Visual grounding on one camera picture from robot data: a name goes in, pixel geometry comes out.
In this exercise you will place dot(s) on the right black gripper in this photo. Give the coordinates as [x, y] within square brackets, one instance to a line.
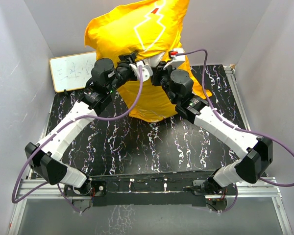
[158, 72]

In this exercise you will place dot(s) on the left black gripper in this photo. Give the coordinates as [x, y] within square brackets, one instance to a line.
[124, 59]

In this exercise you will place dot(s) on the white pillow insert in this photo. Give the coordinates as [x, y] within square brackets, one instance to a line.
[153, 61]

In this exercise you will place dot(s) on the yellow Pikachu pillowcase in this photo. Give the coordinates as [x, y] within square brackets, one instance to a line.
[151, 28]

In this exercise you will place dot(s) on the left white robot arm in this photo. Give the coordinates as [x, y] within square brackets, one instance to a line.
[45, 157]

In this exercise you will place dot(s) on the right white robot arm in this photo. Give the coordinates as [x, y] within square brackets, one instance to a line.
[254, 153]

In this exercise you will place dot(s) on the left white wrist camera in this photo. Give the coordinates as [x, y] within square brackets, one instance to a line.
[142, 70]

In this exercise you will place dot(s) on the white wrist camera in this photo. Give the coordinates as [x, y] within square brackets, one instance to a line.
[177, 58]
[142, 70]

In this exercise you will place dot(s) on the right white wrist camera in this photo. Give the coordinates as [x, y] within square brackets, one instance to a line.
[177, 58]

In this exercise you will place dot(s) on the small whiteboard wooden frame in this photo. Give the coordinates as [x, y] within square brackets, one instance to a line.
[71, 72]

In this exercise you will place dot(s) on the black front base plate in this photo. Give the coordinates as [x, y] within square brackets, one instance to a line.
[167, 188]

